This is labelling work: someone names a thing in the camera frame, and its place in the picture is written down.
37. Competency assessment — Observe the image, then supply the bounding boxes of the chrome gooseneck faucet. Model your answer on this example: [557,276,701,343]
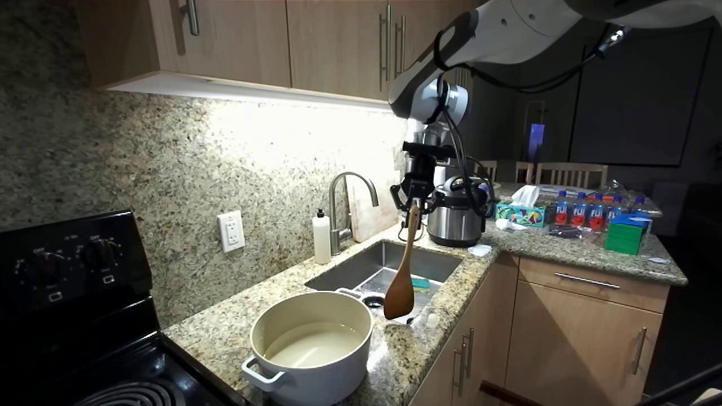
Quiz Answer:
[326,170,380,254]

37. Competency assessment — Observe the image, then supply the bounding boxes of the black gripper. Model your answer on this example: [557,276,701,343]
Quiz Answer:
[387,158,447,220]

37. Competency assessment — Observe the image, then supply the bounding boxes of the metal drawer handle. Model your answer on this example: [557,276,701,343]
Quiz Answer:
[553,269,625,292]

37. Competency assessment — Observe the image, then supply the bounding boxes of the stainless steel sink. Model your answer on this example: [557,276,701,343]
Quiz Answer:
[302,236,465,324]

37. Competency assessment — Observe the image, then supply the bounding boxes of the blue lit screen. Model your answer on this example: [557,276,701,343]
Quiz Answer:
[526,122,548,162]

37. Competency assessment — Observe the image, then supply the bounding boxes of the wooden dining chair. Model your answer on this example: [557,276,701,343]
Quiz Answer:
[533,160,608,191]
[472,158,500,186]
[512,160,536,186]

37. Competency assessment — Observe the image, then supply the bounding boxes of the metal upper cabinet handle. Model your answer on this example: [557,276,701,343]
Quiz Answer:
[389,21,405,82]
[376,3,393,86]
[173,0,203,40]

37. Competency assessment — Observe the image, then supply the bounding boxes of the steel pressure cooker black lid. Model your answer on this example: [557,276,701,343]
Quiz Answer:
[424,174,493,248]

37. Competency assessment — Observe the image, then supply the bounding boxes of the large dark window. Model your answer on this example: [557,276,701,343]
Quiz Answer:
[569,21,712,170]

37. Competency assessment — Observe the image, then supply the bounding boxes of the white soap bottle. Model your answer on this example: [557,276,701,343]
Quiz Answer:
[310,208,333,266]

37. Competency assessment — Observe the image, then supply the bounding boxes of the light wood base cabinet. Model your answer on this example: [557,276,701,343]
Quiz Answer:
[405,253,522,406]
[502,253,672,406]

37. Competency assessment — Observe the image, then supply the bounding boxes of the light wood upper cabinet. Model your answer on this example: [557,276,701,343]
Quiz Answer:
[73,0,483,107]

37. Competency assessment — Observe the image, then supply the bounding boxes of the metal base door handle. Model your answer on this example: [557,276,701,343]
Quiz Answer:
[461,326,476,380]
[628,324,649,376]
[449,344,465,398]

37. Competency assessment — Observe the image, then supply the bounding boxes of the green box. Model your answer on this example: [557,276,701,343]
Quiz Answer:
[602,212,653,256]

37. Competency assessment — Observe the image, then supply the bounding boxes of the colourful tissue box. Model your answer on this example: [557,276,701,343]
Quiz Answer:
[493,184,548,230]

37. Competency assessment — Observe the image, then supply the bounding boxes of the wooden spoon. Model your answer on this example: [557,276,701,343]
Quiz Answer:
[380,195,424,323]

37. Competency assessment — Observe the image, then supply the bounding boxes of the pale wooden cutting board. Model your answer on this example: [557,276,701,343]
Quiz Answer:
[346,177,401,243]

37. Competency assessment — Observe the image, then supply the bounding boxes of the white pot with handles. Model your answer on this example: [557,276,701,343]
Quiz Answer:
[239,290,376,406]

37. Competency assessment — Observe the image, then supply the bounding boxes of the white wall outlet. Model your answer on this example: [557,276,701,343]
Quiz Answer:
[216,208,247,254]

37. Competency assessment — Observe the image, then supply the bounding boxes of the black electric stove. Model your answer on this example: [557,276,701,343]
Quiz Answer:
[0,208,251,406]

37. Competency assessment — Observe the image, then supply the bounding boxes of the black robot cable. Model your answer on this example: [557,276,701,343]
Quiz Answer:
[431,24,628,189]

